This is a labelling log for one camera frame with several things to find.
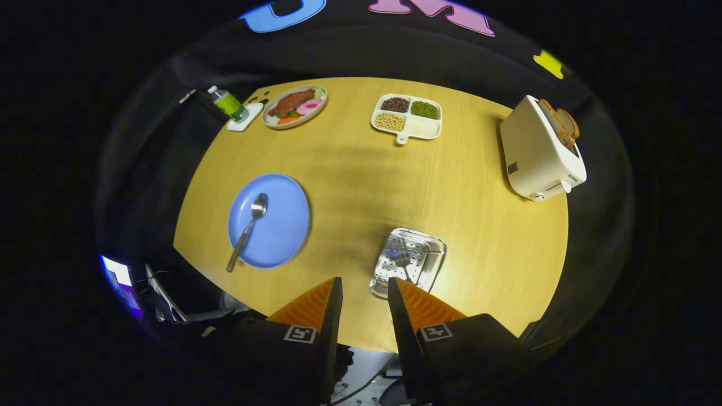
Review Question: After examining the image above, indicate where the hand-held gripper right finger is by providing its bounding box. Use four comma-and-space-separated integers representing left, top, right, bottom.
387, 277, 536, 405

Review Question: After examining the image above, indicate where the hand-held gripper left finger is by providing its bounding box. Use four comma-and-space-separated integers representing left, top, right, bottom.
226, 276, 344, 405

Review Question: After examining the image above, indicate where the metal spoon with brown handle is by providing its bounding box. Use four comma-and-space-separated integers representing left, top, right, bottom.
227, 193, 268, 273

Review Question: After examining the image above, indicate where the perforated metal tray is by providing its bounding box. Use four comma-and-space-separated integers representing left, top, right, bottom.
369, 228, 447, 300

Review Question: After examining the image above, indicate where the blue round plate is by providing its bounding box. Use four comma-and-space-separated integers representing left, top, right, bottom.
228, 173, 311, 270

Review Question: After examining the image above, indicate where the white divided bean dish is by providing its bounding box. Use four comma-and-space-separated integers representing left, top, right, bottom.
371, 94, 443, 145

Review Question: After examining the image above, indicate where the bright screen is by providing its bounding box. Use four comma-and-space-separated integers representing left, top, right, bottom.
100, 255, 144, 319

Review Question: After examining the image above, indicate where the round beige food plate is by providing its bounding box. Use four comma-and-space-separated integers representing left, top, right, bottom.
262, 85, 328, 130

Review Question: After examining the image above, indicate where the white toaster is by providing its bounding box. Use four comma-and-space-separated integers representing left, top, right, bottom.
500, 95, 587, 202

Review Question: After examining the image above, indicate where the white square coaster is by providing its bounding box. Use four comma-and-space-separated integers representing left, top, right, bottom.
227, 102, 264, 132

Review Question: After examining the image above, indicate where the brown meat piece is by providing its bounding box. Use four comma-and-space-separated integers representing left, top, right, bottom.
268, 89, 315, 117

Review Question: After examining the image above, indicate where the green drink bottle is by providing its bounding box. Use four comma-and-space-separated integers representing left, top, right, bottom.
208, 85, 250, 123

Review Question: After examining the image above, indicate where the toast bread slice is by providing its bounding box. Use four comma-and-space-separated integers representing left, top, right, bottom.
538, 99, 569, 143
556, 108, 580, 148

